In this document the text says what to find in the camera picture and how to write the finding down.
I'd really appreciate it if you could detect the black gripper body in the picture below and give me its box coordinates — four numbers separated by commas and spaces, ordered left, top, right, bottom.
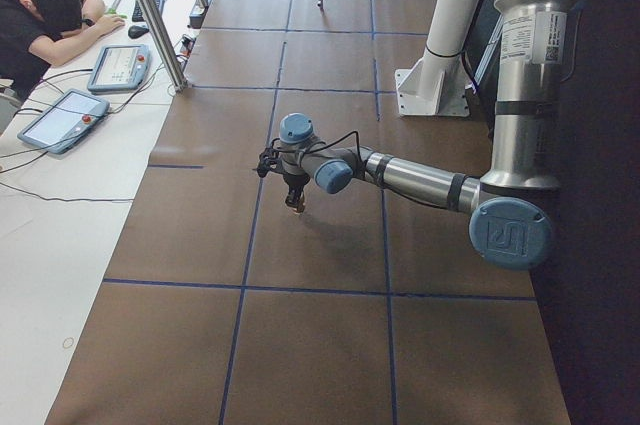
283, 173, 308, 200

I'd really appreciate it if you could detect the brass valve with white ends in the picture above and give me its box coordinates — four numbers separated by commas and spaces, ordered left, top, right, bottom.
285, 193, 305, 214

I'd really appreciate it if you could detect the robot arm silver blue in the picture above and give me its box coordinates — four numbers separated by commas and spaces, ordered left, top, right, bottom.
256, 0, 581, 270

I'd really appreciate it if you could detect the far teach pendant tablet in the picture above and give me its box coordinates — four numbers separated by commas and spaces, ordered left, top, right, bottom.
87, 44, 150, 94

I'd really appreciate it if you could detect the teach pendant tablet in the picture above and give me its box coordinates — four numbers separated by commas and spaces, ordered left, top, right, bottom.
17, 89, 110, 155
87, 44, 150, 94

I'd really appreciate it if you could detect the black computer mouse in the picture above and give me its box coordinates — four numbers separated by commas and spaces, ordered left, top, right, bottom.
128, 25, 149, 40

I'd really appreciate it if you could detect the near teach pendant tablet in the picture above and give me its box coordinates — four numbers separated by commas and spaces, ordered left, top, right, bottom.
17, 89, 110, 155

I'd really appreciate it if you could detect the person in black shirt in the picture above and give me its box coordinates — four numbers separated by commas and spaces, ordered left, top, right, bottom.
1, 0, 125, 101

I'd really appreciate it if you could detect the aluminium profile post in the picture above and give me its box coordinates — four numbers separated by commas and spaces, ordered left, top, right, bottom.
137, 0, 187, 93

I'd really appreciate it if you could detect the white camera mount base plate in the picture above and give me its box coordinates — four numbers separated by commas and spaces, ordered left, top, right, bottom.
394, 54, 470, 117

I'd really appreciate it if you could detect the white camera mast pole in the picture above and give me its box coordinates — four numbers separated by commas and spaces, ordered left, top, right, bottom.
424, 0, 491, 61

